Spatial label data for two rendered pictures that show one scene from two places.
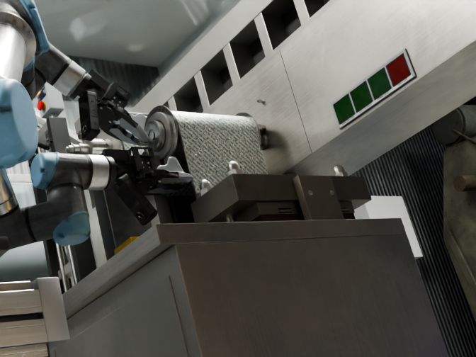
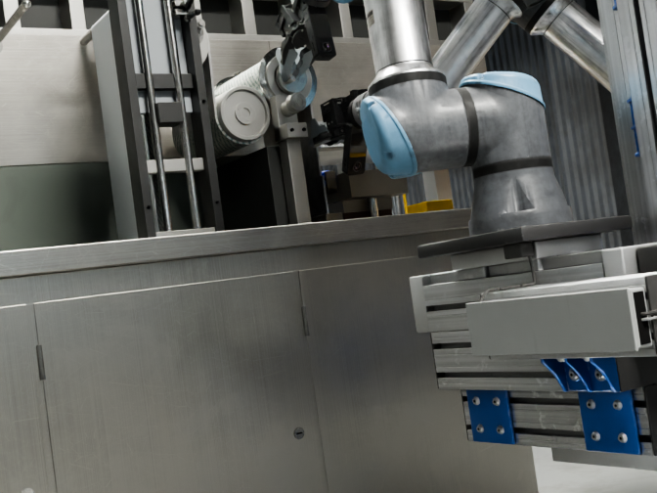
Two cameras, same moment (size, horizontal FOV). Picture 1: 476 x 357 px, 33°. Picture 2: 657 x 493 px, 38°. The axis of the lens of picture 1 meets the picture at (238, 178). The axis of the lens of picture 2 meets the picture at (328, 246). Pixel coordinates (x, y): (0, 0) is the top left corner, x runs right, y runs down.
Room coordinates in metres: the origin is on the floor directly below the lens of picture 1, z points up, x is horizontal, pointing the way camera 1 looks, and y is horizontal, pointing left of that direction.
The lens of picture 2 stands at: (1.41, 2.24, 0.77)
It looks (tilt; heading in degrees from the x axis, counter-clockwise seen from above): 3 degrees up; 279
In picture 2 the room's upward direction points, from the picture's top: 8 degrees counter-clockwise
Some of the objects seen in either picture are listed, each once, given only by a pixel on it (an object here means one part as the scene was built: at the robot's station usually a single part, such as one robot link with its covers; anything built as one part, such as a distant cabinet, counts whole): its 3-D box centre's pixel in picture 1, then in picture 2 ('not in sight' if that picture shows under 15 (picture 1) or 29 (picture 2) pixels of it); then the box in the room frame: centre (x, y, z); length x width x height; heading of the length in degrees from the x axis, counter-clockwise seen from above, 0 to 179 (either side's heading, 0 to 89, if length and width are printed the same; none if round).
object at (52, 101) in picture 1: (47, 99); not in sight; (2.22, 0.50, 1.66); 0.07 x 0.07 x 0.10; 42
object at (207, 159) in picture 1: (230, 175); (289, 146); (1.83, 0.01, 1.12); 0.23 x 0.01 x 0.18; 132
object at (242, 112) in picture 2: not in sight; (220, 125); (1.96, 0.14, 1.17); 0.26 x 0.12 x 0.12; 132
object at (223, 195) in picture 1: (283, 201); (332, 196); (1.76, -0.09, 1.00); 0.40 x 0.16 x 0.06; 132
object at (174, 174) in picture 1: (159, 176); not in sight; (1.67, 0.17, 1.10); 0.09 x 0.05 x 0.02; 121
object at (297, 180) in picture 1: (319, 199); not in sight; (1.70, -0.16, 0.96); 0.10 x 0.03 x 0.11; 132
